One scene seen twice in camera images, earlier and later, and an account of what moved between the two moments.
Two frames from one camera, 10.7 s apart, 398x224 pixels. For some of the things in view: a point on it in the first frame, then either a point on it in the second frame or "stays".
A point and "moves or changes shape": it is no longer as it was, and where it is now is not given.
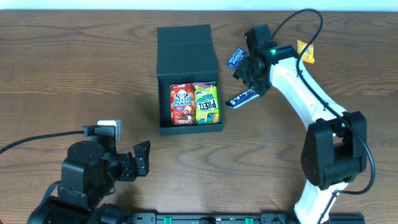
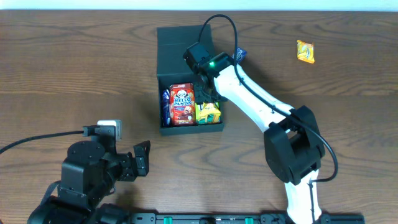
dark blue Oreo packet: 242,99 moves or changes shape
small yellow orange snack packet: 308,55 stays
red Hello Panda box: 183,104 stays
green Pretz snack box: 206,102 stays
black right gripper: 246,73 to 203,91
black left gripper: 132,164 stays
